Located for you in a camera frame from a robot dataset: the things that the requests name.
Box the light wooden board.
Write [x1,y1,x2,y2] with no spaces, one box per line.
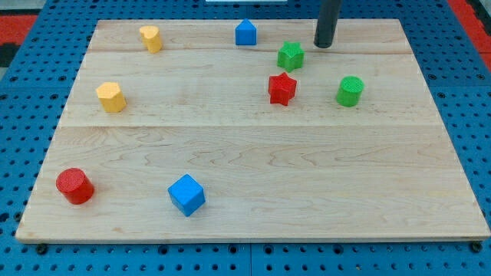
[16,19,490,244]

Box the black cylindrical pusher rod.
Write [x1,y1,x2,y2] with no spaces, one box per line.
[314,0,342,48]

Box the red star block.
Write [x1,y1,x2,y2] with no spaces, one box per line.
[268,72,297,106]

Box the yellow hexagon block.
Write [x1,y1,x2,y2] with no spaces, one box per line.
[96,82,127,113]

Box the red cylinder block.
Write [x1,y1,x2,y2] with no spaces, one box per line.
[55,168,94,205]

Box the blue cube block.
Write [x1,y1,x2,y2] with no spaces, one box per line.
[167,174,206,217]

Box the blue pentagon house block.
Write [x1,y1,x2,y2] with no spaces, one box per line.
[235,18,257,45]

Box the green star block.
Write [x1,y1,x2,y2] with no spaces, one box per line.
[277,41,305,72]

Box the green cylinder block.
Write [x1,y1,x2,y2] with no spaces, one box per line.
[336,76,364,107]

